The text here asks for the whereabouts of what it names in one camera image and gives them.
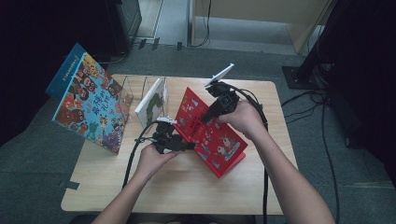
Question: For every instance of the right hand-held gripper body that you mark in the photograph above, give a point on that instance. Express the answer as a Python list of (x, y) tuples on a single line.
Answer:
[(225, 99)]

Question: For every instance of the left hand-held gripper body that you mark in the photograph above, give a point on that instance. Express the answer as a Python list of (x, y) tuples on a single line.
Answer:
[(165, 138)]

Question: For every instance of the red picture book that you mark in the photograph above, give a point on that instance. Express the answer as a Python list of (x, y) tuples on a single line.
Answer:
[(214, 140)]

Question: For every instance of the white caterpillar picture book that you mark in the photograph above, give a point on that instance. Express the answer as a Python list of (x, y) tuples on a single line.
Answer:
[(152, 104)]

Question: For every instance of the clear acrylic book rack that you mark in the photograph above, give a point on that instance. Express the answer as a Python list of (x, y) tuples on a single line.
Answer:
[(140, 90)]

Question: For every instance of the colourful animal picture book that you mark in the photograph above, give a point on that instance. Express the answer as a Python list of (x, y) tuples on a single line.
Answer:
[(93, 109)]

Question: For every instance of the blue monster picture book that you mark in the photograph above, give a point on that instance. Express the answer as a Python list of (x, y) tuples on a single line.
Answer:
[(65, 71)]

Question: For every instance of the person's left hand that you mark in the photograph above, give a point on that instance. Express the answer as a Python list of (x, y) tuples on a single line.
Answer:
[(154, 161)]

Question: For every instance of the person's right hand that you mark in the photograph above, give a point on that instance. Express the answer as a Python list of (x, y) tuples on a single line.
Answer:
[(244, 119)]

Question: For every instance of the black round table grommet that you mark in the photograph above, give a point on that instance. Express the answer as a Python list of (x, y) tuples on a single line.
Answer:
[(224, 92)]

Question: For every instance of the small black floor tape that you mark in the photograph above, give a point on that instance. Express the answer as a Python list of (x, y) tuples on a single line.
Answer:
[(156, 43), (179, 46), (142, 43)]

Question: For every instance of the person's lap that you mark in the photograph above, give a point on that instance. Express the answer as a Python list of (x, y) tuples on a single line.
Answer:
[(193, 219)]

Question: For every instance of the black stand base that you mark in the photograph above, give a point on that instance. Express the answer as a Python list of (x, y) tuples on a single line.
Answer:
[(299, 77)]

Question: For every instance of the beige wooden cabinet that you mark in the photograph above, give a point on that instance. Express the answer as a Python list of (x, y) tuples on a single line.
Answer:
[(249, 9)]

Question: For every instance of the black floor tape strip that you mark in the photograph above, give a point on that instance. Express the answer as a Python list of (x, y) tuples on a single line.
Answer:
[(70, 185)]

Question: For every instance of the dark equipment cabinet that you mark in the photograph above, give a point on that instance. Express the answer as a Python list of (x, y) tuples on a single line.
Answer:
[(124, 25)]

